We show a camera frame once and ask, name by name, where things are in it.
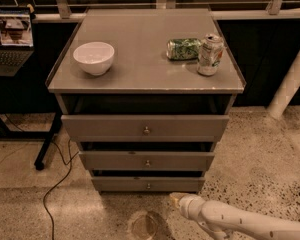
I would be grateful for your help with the black side table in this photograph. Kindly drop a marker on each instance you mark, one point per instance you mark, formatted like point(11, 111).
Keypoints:
point(26, 92)

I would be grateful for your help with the grey drawer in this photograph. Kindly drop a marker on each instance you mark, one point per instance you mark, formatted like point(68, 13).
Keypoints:
point(145, 128)
point(146, 160)
point(148, 184)

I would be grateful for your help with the white ceramic bowl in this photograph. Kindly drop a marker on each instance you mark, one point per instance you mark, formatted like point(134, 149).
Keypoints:
point(94, 58)

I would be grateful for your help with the grey middle drawer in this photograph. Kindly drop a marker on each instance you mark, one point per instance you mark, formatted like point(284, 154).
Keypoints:
point(146, 160)

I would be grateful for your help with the grey drawer cabinet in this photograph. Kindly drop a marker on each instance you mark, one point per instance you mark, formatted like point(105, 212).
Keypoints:
point(142, 80)

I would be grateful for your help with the grey top drawer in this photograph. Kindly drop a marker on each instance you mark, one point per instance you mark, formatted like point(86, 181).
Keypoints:
point(145, 128)

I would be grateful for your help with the white diagonal pipe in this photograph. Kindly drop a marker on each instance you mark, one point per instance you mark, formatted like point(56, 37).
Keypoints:
point(286, 91)

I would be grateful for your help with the white upright soda can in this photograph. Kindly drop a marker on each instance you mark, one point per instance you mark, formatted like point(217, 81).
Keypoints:
point(210, 54)

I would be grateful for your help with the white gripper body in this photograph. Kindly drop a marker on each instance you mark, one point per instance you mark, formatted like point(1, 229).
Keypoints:
point(188, 202)

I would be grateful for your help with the open black laptop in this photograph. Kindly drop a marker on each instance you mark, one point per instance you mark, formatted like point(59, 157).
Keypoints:
point(16, 39)

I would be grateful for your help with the grey bottom drawer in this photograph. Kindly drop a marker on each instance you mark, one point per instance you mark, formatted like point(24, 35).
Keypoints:
point(148, 184)

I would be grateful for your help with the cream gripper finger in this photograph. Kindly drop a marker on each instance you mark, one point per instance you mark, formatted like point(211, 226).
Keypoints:
point(178, 198)

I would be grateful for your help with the metal window railing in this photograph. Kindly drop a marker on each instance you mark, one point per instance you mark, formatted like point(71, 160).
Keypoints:
point(156, 0)

